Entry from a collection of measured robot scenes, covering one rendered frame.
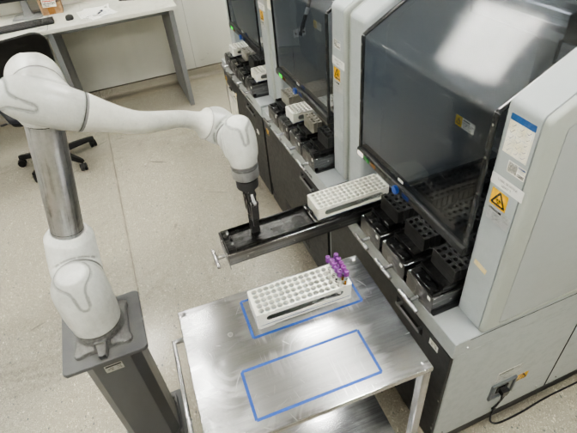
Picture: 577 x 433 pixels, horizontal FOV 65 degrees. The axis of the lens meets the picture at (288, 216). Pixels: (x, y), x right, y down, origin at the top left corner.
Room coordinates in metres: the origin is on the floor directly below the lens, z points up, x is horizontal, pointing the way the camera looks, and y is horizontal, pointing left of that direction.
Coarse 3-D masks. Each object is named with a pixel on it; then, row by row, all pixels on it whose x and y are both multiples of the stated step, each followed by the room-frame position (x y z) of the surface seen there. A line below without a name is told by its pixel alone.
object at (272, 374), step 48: (192, 336) 0.80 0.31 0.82; (240, 336) 0.78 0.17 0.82; (288, 336) 0.76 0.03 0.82; (336, 336) 0.74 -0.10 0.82; (384, 336) 0.73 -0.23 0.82; (240, 384) 0.63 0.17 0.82; (288, 384) 0.62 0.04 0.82; (336, 384) 0.60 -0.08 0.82; (384, 384) 0.59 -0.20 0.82; (192, 432) 0.54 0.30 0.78; (240, 432) 0.50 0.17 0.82; (288, 432) 0.74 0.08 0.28; (336, 432) 0.72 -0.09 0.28; (384, 432) 0.70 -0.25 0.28
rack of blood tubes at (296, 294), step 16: (304, 272) 0.94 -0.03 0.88; (320, 272) 0.93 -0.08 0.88; (256, 288) 0.90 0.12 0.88; (272, 288) 0.90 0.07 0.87; (288, 288) 0.88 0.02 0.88; (304, 288) 0.88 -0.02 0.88; (320, 288) 0.87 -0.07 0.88; (336, 288) 0.86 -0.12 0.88; (256, 304) 0.84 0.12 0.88; (272, 304) 0.83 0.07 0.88; (288, 304) 0.82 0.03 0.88; (304, 304) 0.86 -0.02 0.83; (320, 304) 0.85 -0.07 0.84; (256, 320) 0.80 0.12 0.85; (272, 320) 0.80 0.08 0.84
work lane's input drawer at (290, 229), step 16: (304, 208) 1.33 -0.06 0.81; (368, 208) 1.30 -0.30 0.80; (272, 224) 1.27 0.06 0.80; (288, 224) 1.26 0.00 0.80; (304, 224) 1.25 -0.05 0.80; (320, 224) 1.23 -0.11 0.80; (336, 224) 1.25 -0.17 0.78; (224, 240) 1.19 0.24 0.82; (240, 240) 1.20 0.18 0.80; (256, 240) 1.19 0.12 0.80; (272, 240) 1.18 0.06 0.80; (288, 240) 1.19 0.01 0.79; (304, 240) 1.21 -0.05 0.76; (224, 256) 1.18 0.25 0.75; (240, 256) 1.14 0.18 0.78; (256, 256) 1.15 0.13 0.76
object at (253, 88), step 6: (246, 78) 2.59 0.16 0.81; (252, 78) 2.54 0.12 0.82; (246, 84) 2.58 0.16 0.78; (252, 84) 2.49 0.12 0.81; (258, 84) 2.50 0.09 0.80; (264, 84) 2.50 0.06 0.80; (240, 90) 2.57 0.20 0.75; (252, 90) 2.48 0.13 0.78; (258, 90) 2.49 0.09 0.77; (264, 90) 2.50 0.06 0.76; (246, 96) 2.49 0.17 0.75; (252, 96) 2.49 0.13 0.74
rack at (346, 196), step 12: (360, 180) 1.41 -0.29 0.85; (372, 180) 1.40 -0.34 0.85; (384, 180) 1.38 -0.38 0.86; (324, 192) 1.34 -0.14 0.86; (336, 192) 1.33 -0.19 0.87; (348, 192) 1.33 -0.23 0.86; (360, 192) 1.32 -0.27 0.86; (372, 192) 1.32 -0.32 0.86; (384, 192) 1.33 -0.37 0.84; (312, 204) 1.30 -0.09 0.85; (324, 204) 1.28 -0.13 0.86; (336, 204) 1.27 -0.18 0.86; (348, 204) 1.33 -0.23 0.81; (360, 204) 1.30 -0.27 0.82; (324, 216) 1.25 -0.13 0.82
